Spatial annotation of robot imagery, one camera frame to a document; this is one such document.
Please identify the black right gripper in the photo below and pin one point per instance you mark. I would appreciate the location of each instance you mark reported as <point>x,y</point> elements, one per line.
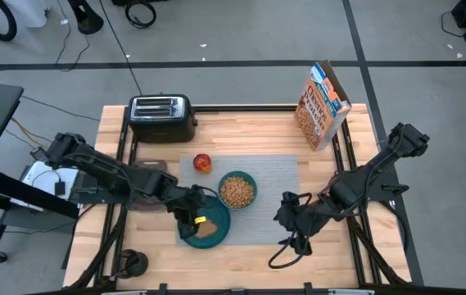
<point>298,213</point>

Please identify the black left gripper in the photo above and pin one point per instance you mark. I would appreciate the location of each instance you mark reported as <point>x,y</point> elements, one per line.
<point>185,202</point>

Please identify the brown toast slice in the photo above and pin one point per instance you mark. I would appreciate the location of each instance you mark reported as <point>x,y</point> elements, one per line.
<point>208,230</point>

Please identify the dark green plate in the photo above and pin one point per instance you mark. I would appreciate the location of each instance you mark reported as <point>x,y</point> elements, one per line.
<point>218,211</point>

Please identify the green bowl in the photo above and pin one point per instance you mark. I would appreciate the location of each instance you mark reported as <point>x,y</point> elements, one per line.
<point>222,175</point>

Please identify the red yellow apple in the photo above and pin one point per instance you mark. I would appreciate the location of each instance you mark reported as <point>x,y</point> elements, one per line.
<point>202,163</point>

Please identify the orange Cheerios cereal box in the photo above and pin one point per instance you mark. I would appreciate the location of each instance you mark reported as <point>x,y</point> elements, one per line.
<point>318,119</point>

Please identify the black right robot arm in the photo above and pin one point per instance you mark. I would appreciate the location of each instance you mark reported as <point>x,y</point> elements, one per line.
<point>359,184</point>

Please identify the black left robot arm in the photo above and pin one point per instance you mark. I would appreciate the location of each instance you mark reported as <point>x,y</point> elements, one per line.
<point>105,172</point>

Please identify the brown cereal pieces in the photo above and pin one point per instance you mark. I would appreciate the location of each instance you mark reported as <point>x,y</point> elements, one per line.
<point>237,191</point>

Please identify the black round stand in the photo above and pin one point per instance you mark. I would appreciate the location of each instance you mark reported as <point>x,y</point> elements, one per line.
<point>134,263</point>

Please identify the grey woven placemat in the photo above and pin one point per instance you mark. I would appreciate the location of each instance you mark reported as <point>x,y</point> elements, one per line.
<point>265,172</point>

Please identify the black toaster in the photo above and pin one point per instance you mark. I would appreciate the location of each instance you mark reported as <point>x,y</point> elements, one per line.
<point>163,127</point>

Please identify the black power adapter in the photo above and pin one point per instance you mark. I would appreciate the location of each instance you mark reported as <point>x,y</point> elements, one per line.
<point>60,188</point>

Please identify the white flat box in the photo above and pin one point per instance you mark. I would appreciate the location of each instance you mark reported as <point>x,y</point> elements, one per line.
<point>36,180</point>

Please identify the black caster wheel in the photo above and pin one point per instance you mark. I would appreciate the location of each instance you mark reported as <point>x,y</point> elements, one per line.
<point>0,257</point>

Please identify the black stand base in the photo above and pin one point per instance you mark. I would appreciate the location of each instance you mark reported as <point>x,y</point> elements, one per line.
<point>87,22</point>

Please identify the white bulky object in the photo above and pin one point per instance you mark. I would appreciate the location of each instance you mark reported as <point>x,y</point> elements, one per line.
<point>28,12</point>

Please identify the black metal table frame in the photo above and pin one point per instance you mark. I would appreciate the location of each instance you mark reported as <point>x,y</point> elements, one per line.
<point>249,108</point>

